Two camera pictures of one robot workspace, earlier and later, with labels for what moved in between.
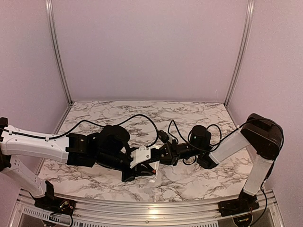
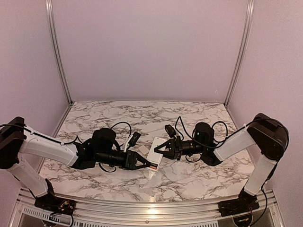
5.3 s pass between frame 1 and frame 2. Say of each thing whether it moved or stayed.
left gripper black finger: moved
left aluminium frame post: stayed
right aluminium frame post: stayed
